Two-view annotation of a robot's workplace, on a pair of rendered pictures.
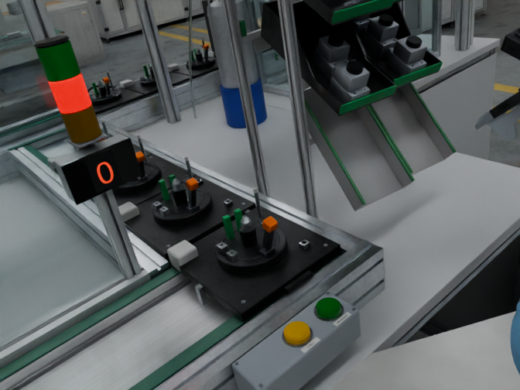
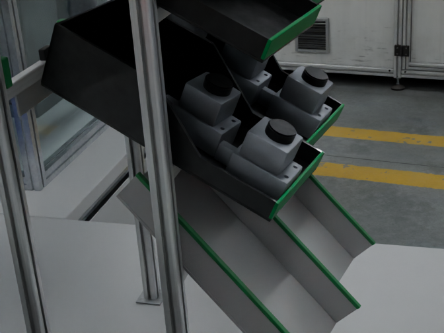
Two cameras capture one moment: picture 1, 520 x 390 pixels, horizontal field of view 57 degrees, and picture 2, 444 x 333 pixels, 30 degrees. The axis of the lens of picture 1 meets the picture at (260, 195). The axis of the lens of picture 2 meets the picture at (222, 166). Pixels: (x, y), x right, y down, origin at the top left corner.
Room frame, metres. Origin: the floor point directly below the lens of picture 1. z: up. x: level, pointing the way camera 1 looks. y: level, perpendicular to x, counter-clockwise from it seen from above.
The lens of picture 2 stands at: (0.29, 0.30, 1.57)
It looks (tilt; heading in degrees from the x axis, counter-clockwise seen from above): 24 degrees down; 322
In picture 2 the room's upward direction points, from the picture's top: 4 degrees counter-clockwise
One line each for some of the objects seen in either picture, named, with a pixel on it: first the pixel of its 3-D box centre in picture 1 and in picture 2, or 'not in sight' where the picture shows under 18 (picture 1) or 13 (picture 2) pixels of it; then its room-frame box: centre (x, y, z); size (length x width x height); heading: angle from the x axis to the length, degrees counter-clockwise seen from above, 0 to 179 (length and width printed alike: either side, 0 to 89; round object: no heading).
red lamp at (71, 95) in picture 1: (70, 92); not in sight; (0.75, 0.26, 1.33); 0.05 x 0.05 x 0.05
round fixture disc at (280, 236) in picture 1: (251, 247); not in sight; (0.76, 0.04, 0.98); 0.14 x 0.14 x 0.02
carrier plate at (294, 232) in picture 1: (252, 254); not in sight; (0.76, 0.04, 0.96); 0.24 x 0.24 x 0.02; 35
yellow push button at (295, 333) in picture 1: (297, 334); not in sight; (0.54, -0.02, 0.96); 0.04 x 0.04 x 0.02
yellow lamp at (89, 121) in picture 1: (81, 122); not in sight; (0.75, 0.26, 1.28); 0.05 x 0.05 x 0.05
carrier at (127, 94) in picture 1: (102, 89); not in sight; (2.02, 0.56, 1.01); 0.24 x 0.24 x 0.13; 35
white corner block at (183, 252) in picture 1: (183, 256); not in sight; (0.79, 0.17, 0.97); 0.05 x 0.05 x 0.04; 35
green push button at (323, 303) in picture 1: (328, 309); not in sight; (0.58, -0.07, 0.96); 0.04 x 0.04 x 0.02
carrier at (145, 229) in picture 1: (179, 193); not in sight; (0.97, 0.18, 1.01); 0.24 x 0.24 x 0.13; 35
